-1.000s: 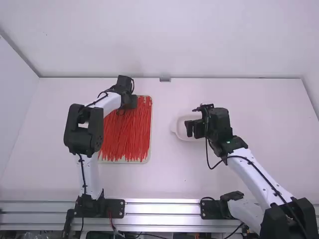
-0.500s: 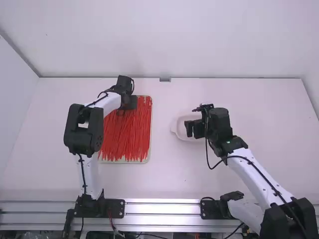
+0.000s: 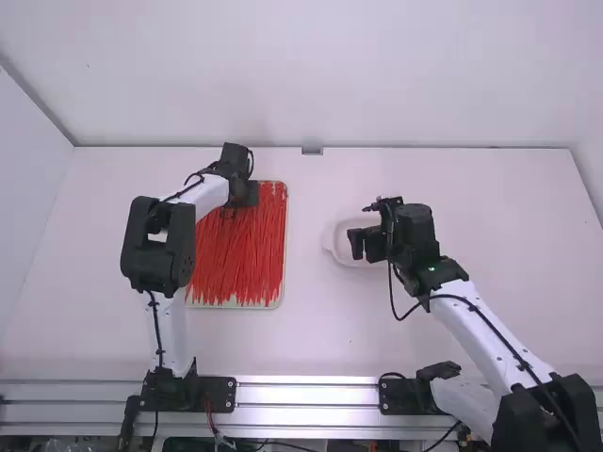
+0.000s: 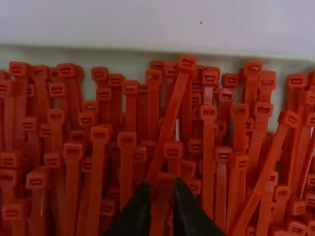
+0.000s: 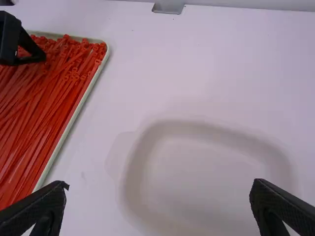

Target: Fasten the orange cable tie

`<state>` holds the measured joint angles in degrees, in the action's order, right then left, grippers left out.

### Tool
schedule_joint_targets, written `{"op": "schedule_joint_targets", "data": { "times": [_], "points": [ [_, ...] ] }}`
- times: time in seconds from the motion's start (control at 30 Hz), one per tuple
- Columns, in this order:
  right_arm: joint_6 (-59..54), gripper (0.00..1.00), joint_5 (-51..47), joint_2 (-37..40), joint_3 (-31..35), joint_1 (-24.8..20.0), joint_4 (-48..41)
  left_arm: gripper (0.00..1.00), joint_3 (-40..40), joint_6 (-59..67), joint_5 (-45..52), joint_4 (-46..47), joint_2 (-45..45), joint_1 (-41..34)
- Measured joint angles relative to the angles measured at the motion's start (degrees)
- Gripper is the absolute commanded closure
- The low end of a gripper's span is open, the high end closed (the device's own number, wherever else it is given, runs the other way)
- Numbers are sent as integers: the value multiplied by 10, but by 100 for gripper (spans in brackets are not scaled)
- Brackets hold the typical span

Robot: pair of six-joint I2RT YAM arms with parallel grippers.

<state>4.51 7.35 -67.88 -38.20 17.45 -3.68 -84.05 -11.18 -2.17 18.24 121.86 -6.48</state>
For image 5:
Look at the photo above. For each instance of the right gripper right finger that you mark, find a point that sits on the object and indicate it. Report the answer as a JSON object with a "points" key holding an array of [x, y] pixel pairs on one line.
{"points": [[283, 209]]}

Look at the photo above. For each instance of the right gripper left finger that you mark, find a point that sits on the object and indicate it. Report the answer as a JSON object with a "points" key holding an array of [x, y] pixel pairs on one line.
{"points": [[32, 211]]}

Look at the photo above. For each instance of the pale tray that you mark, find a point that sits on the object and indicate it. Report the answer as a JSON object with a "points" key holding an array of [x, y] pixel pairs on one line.
{"points": [[81, 105]]}

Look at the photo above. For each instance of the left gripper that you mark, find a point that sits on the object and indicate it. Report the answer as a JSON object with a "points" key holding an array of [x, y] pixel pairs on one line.
{"points": [[8, 34]]}

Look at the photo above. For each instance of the white dish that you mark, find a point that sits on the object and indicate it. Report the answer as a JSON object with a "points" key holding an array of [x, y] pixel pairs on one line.
{"points": [[197, 177]]}

